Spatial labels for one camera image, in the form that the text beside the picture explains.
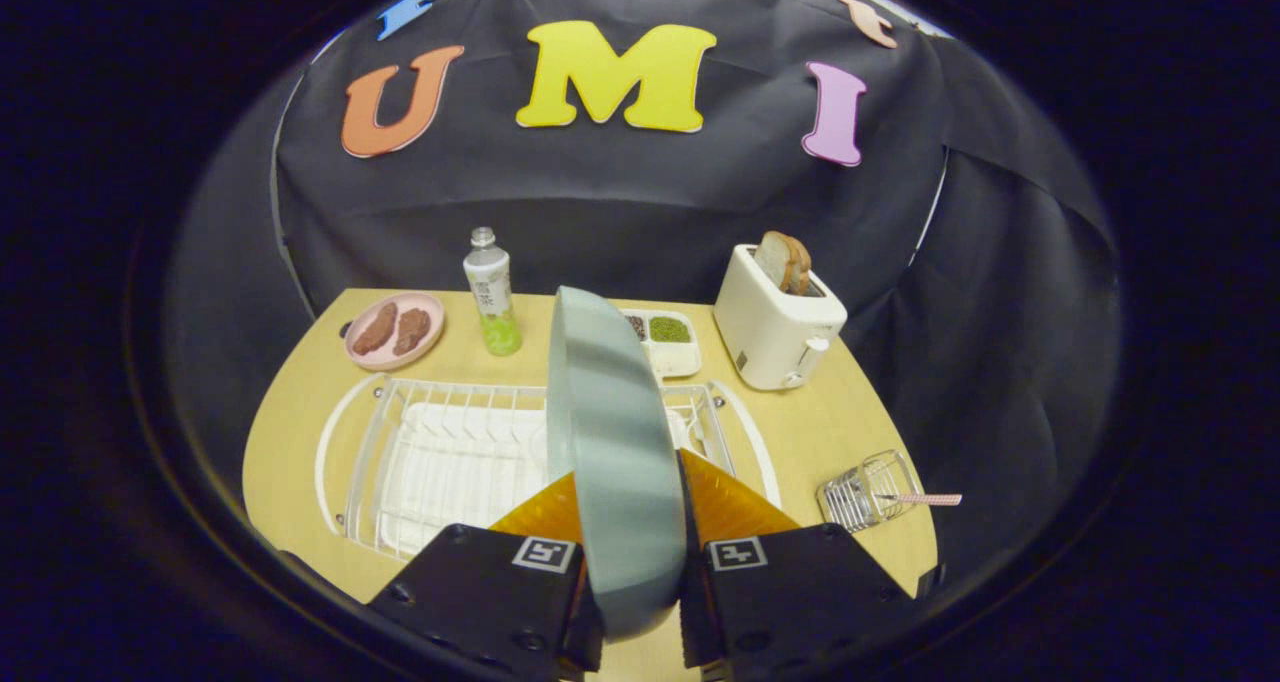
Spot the metal wire basket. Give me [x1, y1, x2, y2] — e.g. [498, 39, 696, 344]
[816, 450, 926, 533]

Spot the white toaster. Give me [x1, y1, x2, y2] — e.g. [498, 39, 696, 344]
[713, 244, 849, 392]

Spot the white divided tray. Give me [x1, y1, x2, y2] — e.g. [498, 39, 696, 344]
[618, 308, 703, 379]

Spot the white drain tray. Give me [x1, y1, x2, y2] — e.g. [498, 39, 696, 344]
[378, 402, 696, 558]

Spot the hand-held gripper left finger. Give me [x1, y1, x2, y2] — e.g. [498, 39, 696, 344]
[365, 472, 606, 678]

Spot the white wire dish rack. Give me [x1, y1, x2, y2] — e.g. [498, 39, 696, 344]
[315, 374, 783, 563]

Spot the brown meat piece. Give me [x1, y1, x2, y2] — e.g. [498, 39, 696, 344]
[393, 307, 432, 356]
[352, 302, 398, 356]

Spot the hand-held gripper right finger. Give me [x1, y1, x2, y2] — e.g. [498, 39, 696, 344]
[675, 449, 916, 678]

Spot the brown bread slice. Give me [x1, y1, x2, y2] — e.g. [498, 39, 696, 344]
[752, 230, 813, 296]

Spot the pink plate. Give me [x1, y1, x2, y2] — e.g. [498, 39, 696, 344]
[343, 292, 446, 372]

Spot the plastic bottle with green drink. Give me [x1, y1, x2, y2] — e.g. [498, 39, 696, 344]
[463, 227, 523, 357]

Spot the black backdrop cloth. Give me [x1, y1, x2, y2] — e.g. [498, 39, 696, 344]
[165, 0, 1121, 603]

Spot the pale green plate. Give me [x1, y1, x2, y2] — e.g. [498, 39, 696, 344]
[546, 285, 689, 643]

